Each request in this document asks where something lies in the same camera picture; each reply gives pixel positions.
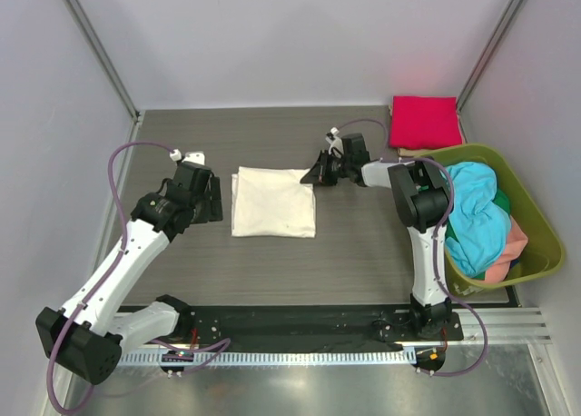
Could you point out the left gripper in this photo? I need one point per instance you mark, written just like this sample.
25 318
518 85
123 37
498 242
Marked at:
212 207

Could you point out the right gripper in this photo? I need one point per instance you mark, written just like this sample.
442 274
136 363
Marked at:
319 173

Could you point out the cream white t shirt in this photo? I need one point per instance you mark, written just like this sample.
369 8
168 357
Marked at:
272 202

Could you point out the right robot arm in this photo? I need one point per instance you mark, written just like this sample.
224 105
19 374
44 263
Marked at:
422 199

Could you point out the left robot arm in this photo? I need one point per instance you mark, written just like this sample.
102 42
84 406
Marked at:
84 336

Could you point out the folded red t shirt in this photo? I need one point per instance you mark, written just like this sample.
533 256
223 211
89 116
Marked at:
419 122

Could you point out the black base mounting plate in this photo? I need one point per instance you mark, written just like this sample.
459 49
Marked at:
186 334

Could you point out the light blue t shirt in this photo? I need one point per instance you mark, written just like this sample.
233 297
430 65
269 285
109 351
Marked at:
480 227

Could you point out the green t shirt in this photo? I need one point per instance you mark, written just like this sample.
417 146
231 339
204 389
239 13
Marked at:
502 201

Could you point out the pink t shirt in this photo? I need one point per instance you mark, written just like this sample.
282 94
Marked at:
516 242

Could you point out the olive green plastic basket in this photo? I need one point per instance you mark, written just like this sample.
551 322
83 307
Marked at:
544 252

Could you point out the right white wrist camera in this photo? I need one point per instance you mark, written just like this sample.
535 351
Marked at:
335 136

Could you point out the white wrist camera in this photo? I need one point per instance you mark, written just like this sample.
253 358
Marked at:
179 157
335 136

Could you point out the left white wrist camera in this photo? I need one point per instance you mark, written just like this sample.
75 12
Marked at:
179 157

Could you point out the left aluminium frame post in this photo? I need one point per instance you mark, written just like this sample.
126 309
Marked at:
94 42

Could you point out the aluminium frame post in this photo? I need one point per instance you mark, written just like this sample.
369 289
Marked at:
498 35
94 42

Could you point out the white slotted cable duct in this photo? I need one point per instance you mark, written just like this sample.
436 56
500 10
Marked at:
161 358

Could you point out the aluminium rail profile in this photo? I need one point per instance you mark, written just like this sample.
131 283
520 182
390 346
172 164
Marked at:
499 327

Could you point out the right aluminium frame post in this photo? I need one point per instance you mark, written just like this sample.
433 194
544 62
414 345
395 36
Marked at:
498 35

